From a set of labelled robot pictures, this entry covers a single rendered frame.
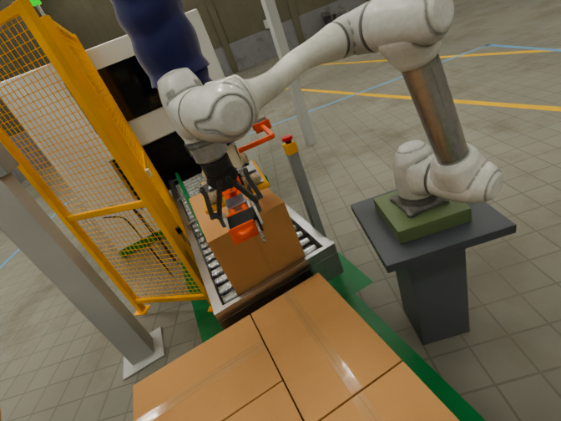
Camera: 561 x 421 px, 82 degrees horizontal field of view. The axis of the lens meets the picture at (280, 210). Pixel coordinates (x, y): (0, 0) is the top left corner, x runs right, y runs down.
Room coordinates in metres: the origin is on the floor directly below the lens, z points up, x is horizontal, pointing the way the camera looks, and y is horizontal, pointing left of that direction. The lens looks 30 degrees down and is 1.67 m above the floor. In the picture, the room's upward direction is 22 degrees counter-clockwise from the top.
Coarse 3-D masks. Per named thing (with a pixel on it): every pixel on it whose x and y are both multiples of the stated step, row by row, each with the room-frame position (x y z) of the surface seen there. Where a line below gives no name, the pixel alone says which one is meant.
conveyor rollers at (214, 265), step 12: (192, 180) 3.28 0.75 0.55; (204, 180) 3.13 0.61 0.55; (180, 192) 3.07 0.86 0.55; (192, 192) 2.99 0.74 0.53; (192, 216) 2.45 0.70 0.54; (204, 240) 2.01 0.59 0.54; (204, 252) 1.84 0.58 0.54; (216, 264) 1.66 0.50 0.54; (216, 276) 1.57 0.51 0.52; (228, 288) 1.40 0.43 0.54; (228, 300) 1.31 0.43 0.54
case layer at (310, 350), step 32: (320, 288) 1.13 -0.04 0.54; (256, 320) 1.10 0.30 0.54; (288, 320) 1.02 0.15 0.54; (320, 320) 0.96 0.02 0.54; (352, 320) 0.89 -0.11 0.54; (192, 352) 1.06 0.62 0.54; (224, 352) 0.99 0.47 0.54; (256, 352) 0.93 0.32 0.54; (288, 352) 0.87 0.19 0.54; (320, 352) 0.81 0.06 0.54; (352, 352) 0.76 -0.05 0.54; (384, 352) 0.72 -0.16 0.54; (160, 384) 0.96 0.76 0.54; (192, 384) 0.90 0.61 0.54; (224, 384) 0.84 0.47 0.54; (256, 384) 0.79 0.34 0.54; (288, 384) 0.74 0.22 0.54; (320, 384) 0.69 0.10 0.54; (352, 384) 0.65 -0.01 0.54; (384, 384) 0.61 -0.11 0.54; (416, 384) 0.57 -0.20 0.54; (160, 416) 0.81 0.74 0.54; (192, 416) 0.76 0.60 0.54; (224, 416) 0.72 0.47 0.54; (256, 416) 0.67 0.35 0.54; (288, 416) 0.63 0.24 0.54; (320, 416) 0.59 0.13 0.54; (352, 416) 0.55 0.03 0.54; (384, 416) 0.52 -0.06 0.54; (416, 416) 0.49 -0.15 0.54; (448, 416) 0.46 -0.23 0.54
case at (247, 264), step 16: (272, 192) 1.47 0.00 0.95; (192, 208) 1.67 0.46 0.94; (224, 208) 1.51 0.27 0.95; (272, 208) 1.32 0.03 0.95; (208, 224) 1.41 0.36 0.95; (272, 224) 1.31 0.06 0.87; (288, 224) 1.32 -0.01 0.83; (208, 240) 1.26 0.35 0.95; (224, 240) 1.26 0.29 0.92; (256, 240) 1.29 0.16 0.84; (272, 240) 1.30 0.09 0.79; (288, 240) 1.32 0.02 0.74; (224, 256) 1.25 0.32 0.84; (240, 256) 1.26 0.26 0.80; (256, 256) 1.28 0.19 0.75; (272, 256) 1.29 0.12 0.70; (288, 256) 1.31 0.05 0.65; (304, 256) 1.33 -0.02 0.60; (240, 272) 1.25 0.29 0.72; (256, 272) 1.27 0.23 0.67; (272, 272) 1.29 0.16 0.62; (240, 288) 1.25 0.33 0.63
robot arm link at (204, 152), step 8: (200, 144) 0.75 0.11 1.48; (208, 144) 0.75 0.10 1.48; (216, 144) 0.76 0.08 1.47; (224, 144) 0.78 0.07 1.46; (192, 152) 0.77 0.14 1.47; (200, 152) 0.75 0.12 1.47; (208, 152) 0.75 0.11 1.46; (216, 152) 0.75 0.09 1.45; (224, 152) 0.77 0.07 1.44; (200, 160) 0.76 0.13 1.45; (208, 160) 0.75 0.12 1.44
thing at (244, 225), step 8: (248, 208) 0.82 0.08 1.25; (232, 216) 0.81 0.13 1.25; (240, 216) 0.79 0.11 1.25; (248, 216) 0.77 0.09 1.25; (232, 224) 0.77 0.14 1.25; (240, 224) 0.75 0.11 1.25; (248, 224) 0.75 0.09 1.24; (232, 232) 0.74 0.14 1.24; (256, 232) 0.75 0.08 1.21; (240, 240) 0.74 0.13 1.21
